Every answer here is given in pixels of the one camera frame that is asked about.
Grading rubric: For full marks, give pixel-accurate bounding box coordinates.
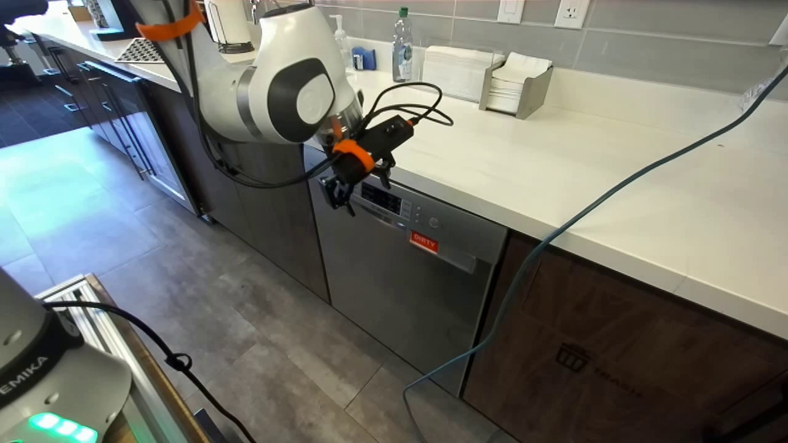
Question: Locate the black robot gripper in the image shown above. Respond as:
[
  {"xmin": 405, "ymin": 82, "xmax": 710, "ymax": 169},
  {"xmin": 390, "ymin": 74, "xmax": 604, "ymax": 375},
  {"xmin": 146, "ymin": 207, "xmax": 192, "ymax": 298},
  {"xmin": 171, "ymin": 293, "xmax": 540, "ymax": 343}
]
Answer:
[{"xmin": 325, "ymin": 156, "xmax": 378, "ymax": 217}]

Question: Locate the stainless steel dishwasher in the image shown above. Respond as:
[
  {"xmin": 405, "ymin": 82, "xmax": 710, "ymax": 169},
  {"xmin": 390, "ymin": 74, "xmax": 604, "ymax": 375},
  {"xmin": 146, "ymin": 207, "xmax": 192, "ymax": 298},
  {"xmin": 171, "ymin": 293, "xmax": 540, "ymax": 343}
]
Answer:
[{"xmin": 306, "ymin": 157, "xmax": 511, "ymax": 398}]

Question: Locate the dark grey sink cabinet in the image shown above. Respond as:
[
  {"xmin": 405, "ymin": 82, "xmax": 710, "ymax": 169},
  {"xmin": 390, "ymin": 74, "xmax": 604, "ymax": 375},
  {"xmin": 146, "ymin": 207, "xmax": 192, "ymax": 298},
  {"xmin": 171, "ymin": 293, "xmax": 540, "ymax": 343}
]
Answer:
[{"xmin": 167, "ymin": 121, "xmax": 332, "ymax": 305}]

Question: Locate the red dirty sign magnet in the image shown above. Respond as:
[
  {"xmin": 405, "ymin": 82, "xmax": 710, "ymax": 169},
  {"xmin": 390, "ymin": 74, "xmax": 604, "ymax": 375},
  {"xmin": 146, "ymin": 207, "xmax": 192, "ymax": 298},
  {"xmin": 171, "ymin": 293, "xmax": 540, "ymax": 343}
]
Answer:
[{"xmin": 406, "ymin": 228, "xmax": 442, "ymax": 257}]

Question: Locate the small blue container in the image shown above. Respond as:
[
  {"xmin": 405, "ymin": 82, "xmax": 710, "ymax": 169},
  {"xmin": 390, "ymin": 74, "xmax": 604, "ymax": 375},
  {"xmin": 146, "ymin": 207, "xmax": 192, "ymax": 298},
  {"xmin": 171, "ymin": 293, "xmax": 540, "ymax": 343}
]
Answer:
[{"xmin": 352, "ymin": 46, "xmax": 379, "ymax": 74}]

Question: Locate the white soap dispenser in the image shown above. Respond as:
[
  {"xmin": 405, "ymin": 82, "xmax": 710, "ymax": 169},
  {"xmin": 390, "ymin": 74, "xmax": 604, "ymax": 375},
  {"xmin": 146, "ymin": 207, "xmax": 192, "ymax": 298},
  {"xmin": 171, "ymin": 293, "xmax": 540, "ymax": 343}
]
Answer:
[{"xmin": 331, "ymin": 12, "xmax": 352, "ymax": 74}]

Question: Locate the clear plastic water bottle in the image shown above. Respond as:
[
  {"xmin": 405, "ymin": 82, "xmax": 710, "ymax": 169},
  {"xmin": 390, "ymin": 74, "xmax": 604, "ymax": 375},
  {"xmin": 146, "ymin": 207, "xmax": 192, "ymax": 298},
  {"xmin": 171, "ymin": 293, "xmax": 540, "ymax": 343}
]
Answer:
[{"xmin": 390, "ymin": 4, "xmax": 416, "ymax": 87}]

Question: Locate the white paper towel stack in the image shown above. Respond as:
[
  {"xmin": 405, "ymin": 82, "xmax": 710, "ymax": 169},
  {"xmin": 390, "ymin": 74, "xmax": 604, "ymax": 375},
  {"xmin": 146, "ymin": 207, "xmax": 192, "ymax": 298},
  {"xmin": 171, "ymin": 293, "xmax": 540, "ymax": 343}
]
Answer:
[{"xmin": 419, "ymin": 45, "xmax": 504, "ymax": 104}]

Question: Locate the dark glossy cabinet unit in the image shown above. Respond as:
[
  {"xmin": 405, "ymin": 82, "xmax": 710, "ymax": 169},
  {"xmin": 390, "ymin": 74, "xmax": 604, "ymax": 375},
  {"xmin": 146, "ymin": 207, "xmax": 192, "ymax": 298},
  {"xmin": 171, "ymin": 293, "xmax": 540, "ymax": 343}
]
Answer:
[{"xmin": 76, "ymin": 60, "xmax": 195, "ymax": 212}]

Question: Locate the white paper towel roll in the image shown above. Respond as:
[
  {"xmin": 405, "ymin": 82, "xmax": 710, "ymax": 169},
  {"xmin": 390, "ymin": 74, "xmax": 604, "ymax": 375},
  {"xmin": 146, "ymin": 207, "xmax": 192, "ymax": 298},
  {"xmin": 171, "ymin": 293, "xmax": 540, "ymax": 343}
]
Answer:
[{"xmin": 204, "ymin": 0, "xmax": 258, "ymax": 57}]

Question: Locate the grey napkin holder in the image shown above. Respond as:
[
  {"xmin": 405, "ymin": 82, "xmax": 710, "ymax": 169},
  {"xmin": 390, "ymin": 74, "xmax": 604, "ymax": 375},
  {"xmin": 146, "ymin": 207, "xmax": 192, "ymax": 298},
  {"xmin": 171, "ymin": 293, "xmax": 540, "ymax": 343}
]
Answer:
[{"xmin": 478, "ymin": 51, "xmax": 557, "ymax": 121}]

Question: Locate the brown wooden cabinet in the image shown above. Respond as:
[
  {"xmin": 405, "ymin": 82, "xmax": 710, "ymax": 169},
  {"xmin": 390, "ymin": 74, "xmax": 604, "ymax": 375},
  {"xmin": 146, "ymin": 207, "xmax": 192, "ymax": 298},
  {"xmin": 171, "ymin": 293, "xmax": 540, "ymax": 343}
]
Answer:
[{"xmin": 464, "ymin": 231, "xmax": 788, "ymax": 443}]

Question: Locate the black camera with orange mount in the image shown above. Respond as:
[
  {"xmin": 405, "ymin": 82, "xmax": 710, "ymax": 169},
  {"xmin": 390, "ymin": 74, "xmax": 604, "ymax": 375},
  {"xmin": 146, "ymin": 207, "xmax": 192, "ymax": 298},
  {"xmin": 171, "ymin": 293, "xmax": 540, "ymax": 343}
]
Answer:
[{"xmin": 331, "ymin": 113, "xmax": 419, "ymax": 177}]

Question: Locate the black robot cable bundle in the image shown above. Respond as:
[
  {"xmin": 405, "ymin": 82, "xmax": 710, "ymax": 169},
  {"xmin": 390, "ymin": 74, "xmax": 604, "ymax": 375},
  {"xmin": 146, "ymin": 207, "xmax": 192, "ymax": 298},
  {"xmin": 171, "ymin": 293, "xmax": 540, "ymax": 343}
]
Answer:
[{"xmin": 162, "ymin": 0, "xmax": 456, "ymax": 193}]

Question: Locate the long grey-blue cable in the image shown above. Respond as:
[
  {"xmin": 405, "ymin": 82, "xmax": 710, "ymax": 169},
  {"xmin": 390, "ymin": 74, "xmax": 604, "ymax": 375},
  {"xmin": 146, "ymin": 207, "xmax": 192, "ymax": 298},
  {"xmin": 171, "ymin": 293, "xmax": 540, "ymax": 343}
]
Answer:
[{"xmin": 401, "ymin": 60, "xmax": 788, "ymax": 443}]

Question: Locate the thin black cable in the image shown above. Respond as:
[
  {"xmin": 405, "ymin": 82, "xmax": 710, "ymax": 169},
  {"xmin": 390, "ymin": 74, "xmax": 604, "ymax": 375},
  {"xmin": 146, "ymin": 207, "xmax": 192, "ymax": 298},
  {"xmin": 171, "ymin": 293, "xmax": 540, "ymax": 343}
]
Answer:
[{"xmin": 48, "ymin": 301, "xmax": 258, "ymax": 443}]

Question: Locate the orange cable strap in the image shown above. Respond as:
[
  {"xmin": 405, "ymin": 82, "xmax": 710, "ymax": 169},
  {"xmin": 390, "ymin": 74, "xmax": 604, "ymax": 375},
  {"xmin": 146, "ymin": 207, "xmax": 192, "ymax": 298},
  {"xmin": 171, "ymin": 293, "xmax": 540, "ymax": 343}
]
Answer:
[{"xmin": 134, "ymin": 0, "xmax": 208, "ymax": 45}]

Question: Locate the white wall switch plate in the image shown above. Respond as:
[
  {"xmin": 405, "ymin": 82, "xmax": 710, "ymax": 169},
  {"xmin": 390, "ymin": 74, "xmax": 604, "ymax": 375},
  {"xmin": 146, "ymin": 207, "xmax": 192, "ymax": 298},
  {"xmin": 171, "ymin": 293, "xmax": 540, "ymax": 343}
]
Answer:
[{"xmin": 496, "ymin": 0, "xmax": 527, "ymax": 24}]

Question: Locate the metal and wood frame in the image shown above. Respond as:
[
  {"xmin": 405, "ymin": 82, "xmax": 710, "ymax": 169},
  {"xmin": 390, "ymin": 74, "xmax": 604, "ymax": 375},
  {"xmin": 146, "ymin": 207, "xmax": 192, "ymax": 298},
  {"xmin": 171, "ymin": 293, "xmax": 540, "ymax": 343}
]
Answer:
[{"xmin": 34, "ymin": 274, "xmax": 216, "ymax": 443}]

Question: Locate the white wall outlet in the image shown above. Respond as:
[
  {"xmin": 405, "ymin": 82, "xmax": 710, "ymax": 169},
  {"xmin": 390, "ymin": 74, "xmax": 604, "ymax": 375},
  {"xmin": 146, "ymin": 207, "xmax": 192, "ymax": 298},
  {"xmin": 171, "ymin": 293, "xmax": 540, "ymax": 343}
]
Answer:
[{"xmin": 552, "ymin": 0, "xmax": 592, "ymax": 31}]

